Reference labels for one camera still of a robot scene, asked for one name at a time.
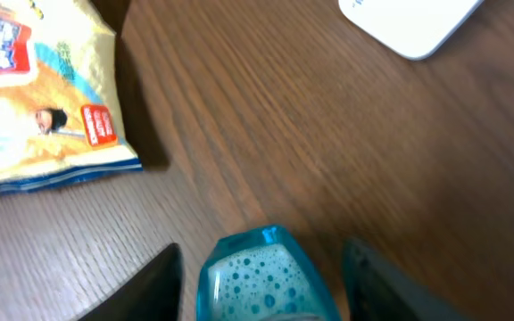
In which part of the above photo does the teal mouthwash bottle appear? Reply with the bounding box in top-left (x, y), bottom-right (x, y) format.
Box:
top-left (195, 225), bottom-right (341, 321)

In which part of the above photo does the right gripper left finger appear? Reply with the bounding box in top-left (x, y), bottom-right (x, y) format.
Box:
top-left (79, 243), bottom-right (184, 321)

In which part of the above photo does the white barcode scanner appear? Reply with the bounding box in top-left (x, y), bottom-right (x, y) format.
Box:
top-left (338, 0), bottom-right (483, 61)

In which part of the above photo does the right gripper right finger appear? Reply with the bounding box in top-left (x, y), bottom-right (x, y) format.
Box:
top-left (342, 238), bottom-right (468, 321)

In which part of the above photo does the yellow snack bag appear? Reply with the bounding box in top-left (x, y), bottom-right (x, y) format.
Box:
top-left (0, 0), bottom-right (142, 194)

